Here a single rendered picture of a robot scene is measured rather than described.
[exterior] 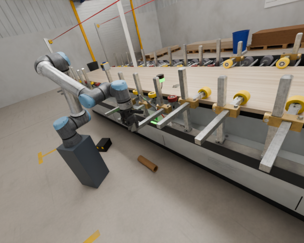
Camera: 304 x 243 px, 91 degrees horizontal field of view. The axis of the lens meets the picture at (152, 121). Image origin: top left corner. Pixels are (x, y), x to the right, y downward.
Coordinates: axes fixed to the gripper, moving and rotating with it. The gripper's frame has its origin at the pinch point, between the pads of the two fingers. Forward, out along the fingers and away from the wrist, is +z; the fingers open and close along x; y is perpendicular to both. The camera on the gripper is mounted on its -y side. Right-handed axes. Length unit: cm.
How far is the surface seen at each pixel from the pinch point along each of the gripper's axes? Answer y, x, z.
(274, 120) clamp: -29, 71, -13
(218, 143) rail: -29, 46, 12
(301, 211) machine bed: -52, 94, 68
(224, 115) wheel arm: -23, 51, -14
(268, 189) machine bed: -52, 74, 62
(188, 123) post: -30.3, 22.6, 4.3
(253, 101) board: -54, 55, -8
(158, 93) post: -29.8, -2.4, -15.7
